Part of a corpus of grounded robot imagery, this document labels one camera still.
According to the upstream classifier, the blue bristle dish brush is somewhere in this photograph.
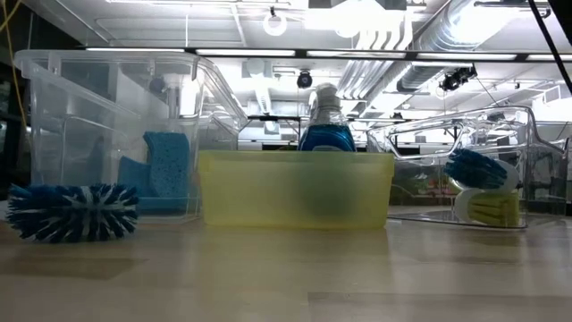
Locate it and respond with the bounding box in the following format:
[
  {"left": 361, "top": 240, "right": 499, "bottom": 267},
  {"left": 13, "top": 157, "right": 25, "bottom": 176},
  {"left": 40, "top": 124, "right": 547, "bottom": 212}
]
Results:
[
  {"left": 4, "top": 182, "right": 140, "bottom": 245},
  {"left": 443, "top": 147, "right": 522, "bottom": 192}
]

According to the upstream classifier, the silver ventilation duct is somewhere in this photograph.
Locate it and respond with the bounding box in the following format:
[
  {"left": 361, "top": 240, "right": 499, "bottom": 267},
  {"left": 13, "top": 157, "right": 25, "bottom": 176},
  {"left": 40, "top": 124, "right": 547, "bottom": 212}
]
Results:
[{"left": 395, "top": 0, "right": 509, "bottom": 93}]

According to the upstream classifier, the blue dish soap bottle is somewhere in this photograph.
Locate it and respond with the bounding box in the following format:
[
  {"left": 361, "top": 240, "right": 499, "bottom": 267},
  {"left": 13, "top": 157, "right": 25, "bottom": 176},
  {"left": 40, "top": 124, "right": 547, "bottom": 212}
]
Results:
[{"left": 296, "top": 82, "right": 358, "bottom": 153}]

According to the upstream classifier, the large clear plastic bin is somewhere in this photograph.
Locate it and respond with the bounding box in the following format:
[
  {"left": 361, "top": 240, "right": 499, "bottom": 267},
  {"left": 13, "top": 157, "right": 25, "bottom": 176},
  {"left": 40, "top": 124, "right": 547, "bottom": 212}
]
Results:
[{"left": 13, "top": 48, "right": 249, "bottom": 224}]

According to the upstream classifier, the clear handled plastic container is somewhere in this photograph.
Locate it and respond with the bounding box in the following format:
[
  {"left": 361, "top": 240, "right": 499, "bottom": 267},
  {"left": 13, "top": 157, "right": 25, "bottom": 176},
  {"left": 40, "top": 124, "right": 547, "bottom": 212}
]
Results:
[{"left": 366, "top": 105, "right": 569, "bottom": 230}]

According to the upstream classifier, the round white ceiling lamp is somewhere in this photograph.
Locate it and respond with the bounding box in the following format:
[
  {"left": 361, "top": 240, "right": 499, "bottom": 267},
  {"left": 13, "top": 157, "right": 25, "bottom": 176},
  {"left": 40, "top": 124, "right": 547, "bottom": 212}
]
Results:
[{"left": 262, "top": 6, "right": 288, "bottom": 38}]

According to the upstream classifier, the black hanging ceiling device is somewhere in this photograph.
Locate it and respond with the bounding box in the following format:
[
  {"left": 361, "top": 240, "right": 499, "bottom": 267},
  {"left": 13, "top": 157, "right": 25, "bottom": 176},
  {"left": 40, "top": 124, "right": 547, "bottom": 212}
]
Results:
[{"left": 439, "top": 64, "right": 478, "bottom": 93}]

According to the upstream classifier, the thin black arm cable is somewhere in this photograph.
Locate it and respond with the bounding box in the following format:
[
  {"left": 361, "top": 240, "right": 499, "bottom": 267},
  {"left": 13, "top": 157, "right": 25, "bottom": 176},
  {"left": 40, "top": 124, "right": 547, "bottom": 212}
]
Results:
[{"left": 527, "top": 0, "right": 572, "bottom": 96}]

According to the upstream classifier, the yellow-green dish brush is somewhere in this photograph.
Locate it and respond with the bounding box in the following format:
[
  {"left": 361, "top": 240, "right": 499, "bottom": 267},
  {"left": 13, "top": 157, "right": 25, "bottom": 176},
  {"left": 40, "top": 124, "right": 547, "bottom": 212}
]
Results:
[{"left": 453, "top": 187, "right": 522, "bottom": 228}]

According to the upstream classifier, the black background table frame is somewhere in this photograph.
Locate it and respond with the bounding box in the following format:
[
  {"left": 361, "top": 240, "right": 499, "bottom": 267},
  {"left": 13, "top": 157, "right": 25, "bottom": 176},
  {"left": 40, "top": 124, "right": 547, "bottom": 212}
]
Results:
[{"left": 235, "top": 114, "right": 306, "bottom": 149}]

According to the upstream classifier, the black aluminium rig frame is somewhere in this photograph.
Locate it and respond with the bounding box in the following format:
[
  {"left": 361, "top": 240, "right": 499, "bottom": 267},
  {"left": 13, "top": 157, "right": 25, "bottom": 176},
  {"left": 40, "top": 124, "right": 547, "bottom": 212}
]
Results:
[{"left": 84, "top": 46, "right": 572, "bottom": 63}]

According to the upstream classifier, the yellow plastic bin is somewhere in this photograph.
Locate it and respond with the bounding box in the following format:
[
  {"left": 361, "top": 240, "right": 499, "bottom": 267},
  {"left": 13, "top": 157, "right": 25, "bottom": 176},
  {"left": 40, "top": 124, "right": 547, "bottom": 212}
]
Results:
[{"left": 198, "top": 149, "right": 396, "bottom": 230}]

